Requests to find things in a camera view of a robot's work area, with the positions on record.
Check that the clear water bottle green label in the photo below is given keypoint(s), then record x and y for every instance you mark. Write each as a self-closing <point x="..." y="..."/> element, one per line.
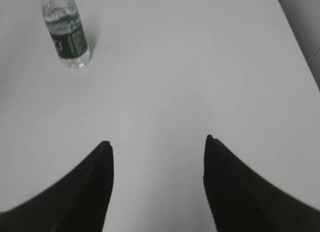
<point x="63" y="22"/>

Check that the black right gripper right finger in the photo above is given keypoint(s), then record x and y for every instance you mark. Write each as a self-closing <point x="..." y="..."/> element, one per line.
<point x="242" y="200"/>

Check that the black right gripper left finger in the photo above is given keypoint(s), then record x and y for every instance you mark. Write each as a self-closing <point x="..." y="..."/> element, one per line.
<point x="77" y="202"/>

